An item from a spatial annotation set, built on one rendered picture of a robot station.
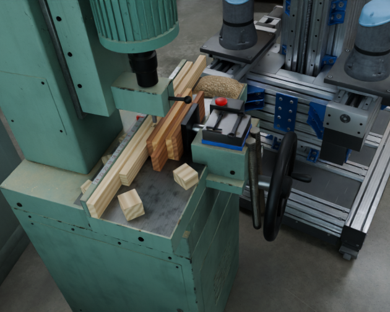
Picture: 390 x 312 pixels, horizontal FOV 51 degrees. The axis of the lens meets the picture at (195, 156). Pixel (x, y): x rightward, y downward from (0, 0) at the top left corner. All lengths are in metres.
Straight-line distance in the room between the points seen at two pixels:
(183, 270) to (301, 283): 0.84
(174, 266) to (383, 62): 0.92
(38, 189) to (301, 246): 1.22
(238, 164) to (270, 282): 0.96
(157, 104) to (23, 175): 0.48
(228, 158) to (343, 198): 1.01
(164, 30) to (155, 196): 0.37
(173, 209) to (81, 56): 0.40
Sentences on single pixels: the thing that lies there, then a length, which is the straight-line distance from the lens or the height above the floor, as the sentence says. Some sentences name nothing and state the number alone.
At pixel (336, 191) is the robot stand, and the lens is 1.93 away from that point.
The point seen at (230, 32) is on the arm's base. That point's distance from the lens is 1.62.
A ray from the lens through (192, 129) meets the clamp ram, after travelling 1.04.
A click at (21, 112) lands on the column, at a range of 1.16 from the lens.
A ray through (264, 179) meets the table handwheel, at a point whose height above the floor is 0.83.
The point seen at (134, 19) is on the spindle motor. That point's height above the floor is 1.27.
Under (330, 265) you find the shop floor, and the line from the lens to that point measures 1.95.
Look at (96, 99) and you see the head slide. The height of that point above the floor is 1.05.
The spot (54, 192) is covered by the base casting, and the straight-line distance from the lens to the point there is 1.19.
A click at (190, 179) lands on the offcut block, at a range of 0.95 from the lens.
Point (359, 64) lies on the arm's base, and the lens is 1.48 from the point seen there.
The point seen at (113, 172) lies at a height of 0.95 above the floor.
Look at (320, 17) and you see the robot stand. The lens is 1.57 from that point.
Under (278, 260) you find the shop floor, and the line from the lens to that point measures 1.92.
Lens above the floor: 1.62
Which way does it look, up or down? 43 degrees down
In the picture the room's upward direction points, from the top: 6 degrees counter-clockwise
